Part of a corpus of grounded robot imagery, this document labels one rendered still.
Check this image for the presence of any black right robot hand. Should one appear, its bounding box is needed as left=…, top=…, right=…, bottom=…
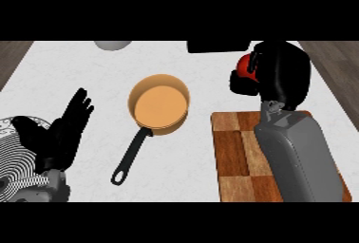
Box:
left=229, top=41, right=313, bottom=112

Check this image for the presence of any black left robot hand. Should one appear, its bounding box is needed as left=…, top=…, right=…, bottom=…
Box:
left=10, top=87, right=96, bottom=176

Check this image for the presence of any red tomato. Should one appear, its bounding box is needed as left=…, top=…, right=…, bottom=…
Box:
left=235, top=53, right=261, bottom=84

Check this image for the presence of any wooden cutting board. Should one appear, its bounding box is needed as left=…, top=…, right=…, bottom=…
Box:
left=208, top=110, right=353, bottom=203

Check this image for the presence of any black and white striped plate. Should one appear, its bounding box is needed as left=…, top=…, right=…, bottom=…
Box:
left=0, top=116, right=53, bottom=203

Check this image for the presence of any black appliance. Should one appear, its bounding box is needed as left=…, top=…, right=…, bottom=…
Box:
left=186, top=41, right=252, bottom=54

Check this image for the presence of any grey round bowl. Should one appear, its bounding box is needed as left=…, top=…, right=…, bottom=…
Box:
left=94, top=41, right=133, bottom=51

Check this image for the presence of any orange pot with black handle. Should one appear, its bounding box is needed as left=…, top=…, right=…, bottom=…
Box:
left=109, top=73, right=192, bottom=186

